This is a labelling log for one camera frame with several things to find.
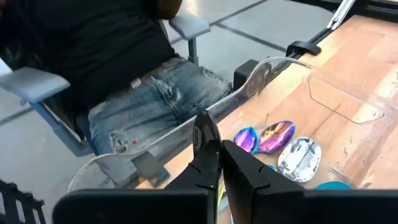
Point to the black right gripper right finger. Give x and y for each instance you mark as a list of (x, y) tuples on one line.
[(264, 202)]

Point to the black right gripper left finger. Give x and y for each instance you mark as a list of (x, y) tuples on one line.
[(186, 202)]

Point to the wide clear plastic bin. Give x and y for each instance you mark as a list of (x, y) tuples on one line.
[(342, 102)]

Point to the black edge clamp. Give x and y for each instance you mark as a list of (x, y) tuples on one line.
[(244, 73), (303, 48)]

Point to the person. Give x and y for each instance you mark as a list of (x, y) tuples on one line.
[(109, 62)]

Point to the grey office chair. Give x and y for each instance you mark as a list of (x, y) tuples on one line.
[(34, 84)]

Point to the black slotted frame brace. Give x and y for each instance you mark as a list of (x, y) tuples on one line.
[(18, 202)]

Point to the black aluminium table frame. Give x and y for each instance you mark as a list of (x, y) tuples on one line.
[(314, 39)]

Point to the silver frame bracket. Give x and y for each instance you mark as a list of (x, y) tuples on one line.
[(340, 14)]

